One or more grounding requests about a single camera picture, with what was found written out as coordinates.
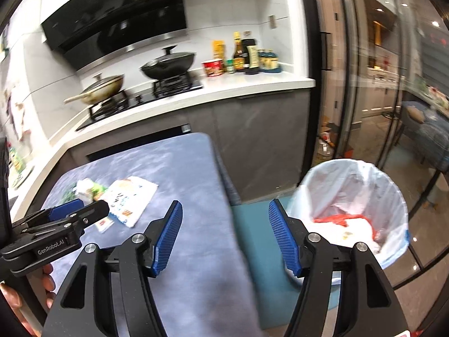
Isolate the black wok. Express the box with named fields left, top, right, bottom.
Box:
left=139, top=56, right=197, bottom=79

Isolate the white printed plastic packet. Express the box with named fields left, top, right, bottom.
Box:
left=95, top=176, right=158, bottom=234

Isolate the beige frying pan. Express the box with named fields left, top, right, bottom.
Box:
left=63, top=77, right=126, bottom=105

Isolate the brown sauce bottle yellow label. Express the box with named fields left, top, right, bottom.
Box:
left=233, top=31, right=248, bottom=73

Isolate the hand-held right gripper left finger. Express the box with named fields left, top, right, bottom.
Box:
left=42, top=200, right=184, bottom=337

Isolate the pink-white hanging cloth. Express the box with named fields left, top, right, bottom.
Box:
left=5, top=84, right=32, bottom=148

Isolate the black range hood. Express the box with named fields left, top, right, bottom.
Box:
left=41, top=0, right=188, bottom=72

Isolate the glass pan lid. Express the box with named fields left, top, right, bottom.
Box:
left=82, top=73, right=124, bottom=90

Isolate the green dish soap bottle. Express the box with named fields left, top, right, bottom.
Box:
left=9, top=145, right=26, bottom=174

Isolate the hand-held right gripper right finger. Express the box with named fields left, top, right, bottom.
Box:
left=268, top=198, right=409, bottom=337

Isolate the green drink carton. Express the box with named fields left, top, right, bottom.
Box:
left=65, top=178, right=107, bottom=204

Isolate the black framed glass door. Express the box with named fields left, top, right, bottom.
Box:
left=309, top=0, right=449, bottom=288

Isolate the white plate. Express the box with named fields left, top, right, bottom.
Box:
left=9, top=167, right=36, bottom=188

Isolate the trash bin with white liner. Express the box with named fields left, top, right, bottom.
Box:
left=293, top=159, right=410, bottom=285

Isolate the kitchen counter with grey cabinets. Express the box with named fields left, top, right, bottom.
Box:
left=7, top=70, right=316, bottom=218

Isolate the person's left hand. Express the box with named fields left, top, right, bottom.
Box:
left=0, top=264, right=56, bottom=337

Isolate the yellow packet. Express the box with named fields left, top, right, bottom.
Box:
left=211, top=40, right=227, bottom=62

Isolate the dark soy sauce bottle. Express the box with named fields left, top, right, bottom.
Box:
left=242, top=37, right=261, bottom=75

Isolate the red plastic bag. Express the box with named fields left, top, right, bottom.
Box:
left=312, top=213, right=381, bottom=243

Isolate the condiment jar set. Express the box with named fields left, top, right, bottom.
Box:
left=258, top=48, right=281, bottom=74

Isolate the red instant noodle cup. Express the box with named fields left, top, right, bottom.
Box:
left=201, top=58, right=225, bottom=78

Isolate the teal mat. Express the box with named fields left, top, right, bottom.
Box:
left=230, top=197, right=342, bottom=327

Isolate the black gas stove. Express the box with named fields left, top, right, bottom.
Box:
left=75, top=77, right=205, bottom=132

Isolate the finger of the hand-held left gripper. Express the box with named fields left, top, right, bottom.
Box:
left=12, top=198, right=85, bottom=229
left=14, top=200, right=110, bottom=243

